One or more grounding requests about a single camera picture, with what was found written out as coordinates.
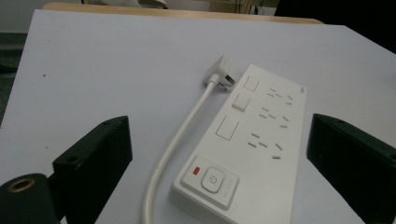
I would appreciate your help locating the white power strip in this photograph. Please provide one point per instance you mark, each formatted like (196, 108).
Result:
(255, 149)

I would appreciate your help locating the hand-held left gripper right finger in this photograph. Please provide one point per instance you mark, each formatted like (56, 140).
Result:
(355, 155)

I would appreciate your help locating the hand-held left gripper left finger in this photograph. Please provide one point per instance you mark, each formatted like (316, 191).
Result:
(93, 161)

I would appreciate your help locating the light wooden table edge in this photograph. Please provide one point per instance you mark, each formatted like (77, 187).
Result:
(174, 13)

